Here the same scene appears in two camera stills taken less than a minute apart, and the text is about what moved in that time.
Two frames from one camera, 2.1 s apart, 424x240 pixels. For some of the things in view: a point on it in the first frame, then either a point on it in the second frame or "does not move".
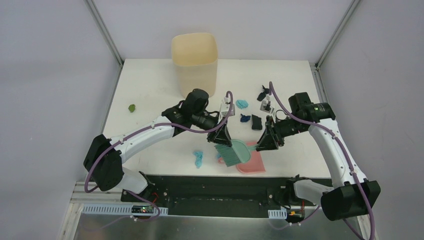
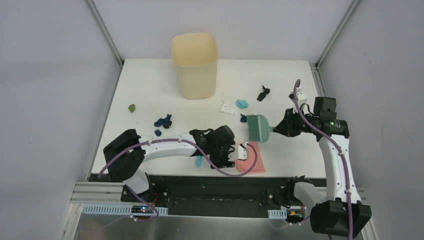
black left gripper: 218,129 → 226,156
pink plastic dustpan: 255,163 does not move
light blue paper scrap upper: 242,104 does not move
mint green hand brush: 238,152 → 258,128
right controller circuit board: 295,215 does not move
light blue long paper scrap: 198,159 does not move
